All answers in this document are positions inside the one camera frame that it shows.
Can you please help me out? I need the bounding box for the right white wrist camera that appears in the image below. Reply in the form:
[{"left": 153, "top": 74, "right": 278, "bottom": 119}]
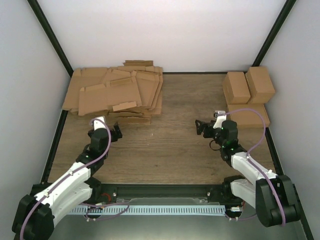
[{"left": 213, "top": 110, "right": 227, "bottom": 129}]

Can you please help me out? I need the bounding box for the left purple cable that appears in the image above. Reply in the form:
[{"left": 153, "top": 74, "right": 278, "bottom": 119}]
[{"left": 19, "top": 118, "right": 130, "bottom": 240}]

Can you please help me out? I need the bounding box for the cardboard box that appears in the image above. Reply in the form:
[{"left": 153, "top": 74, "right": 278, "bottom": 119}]
[
  {"left": 222, "top": 72, "right": 251, "bottom": 105},
  {"left": 245, "top": 66, "right": 276, "bottom": 104},
  {"left": 227, "top": 104, "right": 270, "bottom": 129}
]

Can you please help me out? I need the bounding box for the light blue slotted cable duct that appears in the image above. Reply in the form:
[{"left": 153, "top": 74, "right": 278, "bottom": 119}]
[{"left": 69, "top": 205, "right": 226, "bottom": 216}]

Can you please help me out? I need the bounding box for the stack of flat cardboard blanks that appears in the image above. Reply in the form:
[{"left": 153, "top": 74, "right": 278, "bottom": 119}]
[{"left": 62, "top": 60, "right": 164, "bottom": 125}]

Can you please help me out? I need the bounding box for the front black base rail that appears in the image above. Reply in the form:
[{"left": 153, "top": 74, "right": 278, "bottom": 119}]
[{"left": 32, "top": 183, "right": 296, "bottom": 201}]

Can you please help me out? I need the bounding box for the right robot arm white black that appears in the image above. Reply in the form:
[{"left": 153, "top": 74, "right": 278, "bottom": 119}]
[{"left": 195, "top": 116, "right": 301, "bottom": 227}]

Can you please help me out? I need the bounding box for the purple cable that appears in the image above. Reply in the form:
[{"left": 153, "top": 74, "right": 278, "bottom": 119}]
[
  {"left": 19, "top": 118, "right": 130, "bottom": 240},
  {"left": 223, "top": 108, "right": 288, "bottom": 226}
]

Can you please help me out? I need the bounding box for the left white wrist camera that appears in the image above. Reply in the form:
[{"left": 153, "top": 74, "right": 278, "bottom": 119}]
[{"left": 89, "top": 116, "right": 106, "bottom": 131}]

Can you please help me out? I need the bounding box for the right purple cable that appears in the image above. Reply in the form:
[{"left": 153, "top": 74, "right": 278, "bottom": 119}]
[{"left": 223, "top": 108, "right": 288, "bottom": 226}]

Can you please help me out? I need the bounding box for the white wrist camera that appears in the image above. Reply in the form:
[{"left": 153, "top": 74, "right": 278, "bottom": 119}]
[
  {"left": 89, "top": 116, "right": 106, "bottom": 131},
  {"left": 213, "top": 110, "right": 227, "bottom": 129}
]

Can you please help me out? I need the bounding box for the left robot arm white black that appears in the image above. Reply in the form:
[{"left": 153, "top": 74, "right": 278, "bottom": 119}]
[{"left": 11, "top": 116, "right": 123, "bottom": 240}]

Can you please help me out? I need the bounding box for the black aluminium frame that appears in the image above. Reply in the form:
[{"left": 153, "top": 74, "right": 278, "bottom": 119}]
[{"left": 28, "top": 0, "right": 314, "bottom": 240}]

